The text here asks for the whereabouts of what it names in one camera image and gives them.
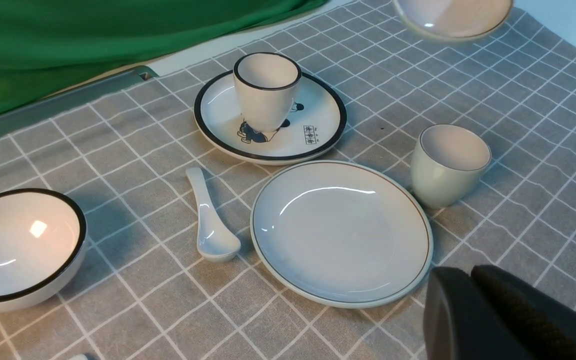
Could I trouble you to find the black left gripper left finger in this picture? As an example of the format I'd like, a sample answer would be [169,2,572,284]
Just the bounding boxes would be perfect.
[423,267,535,360]

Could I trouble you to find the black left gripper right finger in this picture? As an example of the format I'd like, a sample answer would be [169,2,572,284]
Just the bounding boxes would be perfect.
[470,265,576,360]

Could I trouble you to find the pale green cup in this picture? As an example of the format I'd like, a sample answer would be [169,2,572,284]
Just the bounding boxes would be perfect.
[410,124,493,208]

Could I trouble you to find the plain pale green spoon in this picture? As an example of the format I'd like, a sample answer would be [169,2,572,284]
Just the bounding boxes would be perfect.
[185,167,242,264]

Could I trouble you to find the pale green shallow bowl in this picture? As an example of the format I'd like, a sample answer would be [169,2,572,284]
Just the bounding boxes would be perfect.
[392,0,514,43]

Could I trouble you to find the pale green large plate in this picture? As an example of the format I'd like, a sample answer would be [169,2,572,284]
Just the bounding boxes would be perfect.
[250,161,434,309]

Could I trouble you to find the grey checked tablecloth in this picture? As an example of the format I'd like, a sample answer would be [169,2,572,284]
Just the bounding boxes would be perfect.
[0,0,576,360]

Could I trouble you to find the black-rimmed cartoon plate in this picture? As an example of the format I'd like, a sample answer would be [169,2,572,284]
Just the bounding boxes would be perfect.
[193,71,347,166]

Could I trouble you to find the black-rimmed white cup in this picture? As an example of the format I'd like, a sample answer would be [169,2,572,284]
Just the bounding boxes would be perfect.
[233,52,303,133]

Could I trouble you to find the white spoon with characters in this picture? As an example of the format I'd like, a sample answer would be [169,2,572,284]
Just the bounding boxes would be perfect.
[67,353,92,360]

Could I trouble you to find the black-rimmed white bowl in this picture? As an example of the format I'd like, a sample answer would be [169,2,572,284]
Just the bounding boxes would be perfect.
[0,187,89,313]

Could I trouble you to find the green backdrop cloth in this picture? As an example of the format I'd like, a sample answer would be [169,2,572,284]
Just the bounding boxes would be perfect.
[0,0,324,114]

